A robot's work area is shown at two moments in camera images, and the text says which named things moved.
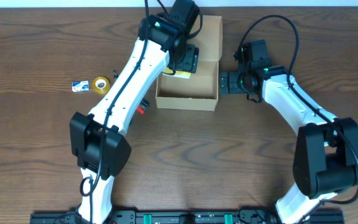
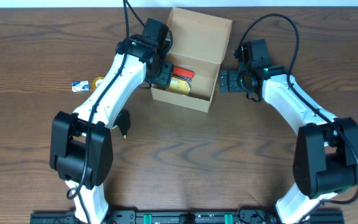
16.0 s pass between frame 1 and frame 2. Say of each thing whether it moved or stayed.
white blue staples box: stayed
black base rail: stayed
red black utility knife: moved
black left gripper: moved
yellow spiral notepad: moved
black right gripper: stayed
